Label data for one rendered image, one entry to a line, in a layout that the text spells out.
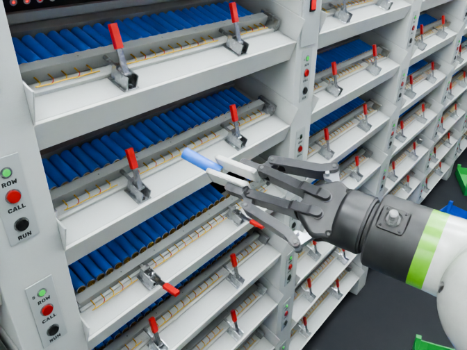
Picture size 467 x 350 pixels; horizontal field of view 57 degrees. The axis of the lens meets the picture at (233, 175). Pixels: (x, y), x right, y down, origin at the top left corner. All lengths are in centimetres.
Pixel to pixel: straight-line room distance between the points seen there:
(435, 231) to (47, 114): 48
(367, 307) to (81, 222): 165
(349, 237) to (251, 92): 64
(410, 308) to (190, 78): 171
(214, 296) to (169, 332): 15
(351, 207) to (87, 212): 42
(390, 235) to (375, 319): 162
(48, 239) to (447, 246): 51
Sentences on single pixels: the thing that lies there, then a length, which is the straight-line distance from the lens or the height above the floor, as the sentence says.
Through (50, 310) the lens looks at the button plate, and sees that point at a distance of 72.
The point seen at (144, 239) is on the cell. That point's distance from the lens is 92.
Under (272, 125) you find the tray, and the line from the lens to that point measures 103.
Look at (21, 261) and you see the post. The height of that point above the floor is 112.
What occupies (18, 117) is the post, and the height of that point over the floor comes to 131.
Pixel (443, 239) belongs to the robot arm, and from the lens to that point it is 51.
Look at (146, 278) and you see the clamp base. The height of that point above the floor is 93.
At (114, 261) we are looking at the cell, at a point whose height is 95.
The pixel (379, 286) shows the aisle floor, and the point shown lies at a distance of 228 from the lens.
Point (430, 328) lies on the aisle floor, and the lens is 217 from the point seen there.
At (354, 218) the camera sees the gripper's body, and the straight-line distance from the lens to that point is 52.
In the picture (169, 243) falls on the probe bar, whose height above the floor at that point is 94.
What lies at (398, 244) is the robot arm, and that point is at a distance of 51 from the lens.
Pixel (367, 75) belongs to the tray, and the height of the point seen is 111.
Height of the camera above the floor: 150
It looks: 29 degrees down
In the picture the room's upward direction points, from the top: straight up
